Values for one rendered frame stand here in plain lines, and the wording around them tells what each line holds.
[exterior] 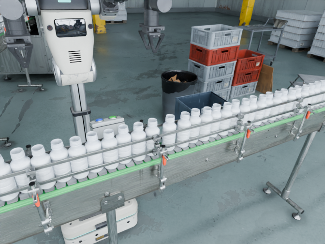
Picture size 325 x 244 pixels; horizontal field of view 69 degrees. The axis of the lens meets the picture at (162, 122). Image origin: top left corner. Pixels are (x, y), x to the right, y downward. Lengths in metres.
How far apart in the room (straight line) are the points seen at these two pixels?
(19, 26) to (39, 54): 3.78
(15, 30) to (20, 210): 0.58
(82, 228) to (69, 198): 0.81
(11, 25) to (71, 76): 0.59
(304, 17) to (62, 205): 7.60
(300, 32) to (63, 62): 7.22
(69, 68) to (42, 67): 3.33
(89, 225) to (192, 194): 0.95
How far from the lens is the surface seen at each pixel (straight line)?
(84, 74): 1.40
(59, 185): 0.96
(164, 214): 2.10
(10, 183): 0.93
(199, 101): 1.80
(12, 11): 0.79
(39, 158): 0.88
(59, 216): 1.04
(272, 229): 2.24
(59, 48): 1.34
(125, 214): 1.82
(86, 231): 1.80
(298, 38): 8.03
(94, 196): 1.01
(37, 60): 4.69
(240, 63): 3.94
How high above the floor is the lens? 1.66
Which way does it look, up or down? 31 degrees down
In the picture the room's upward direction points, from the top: 3 degrees clockwise
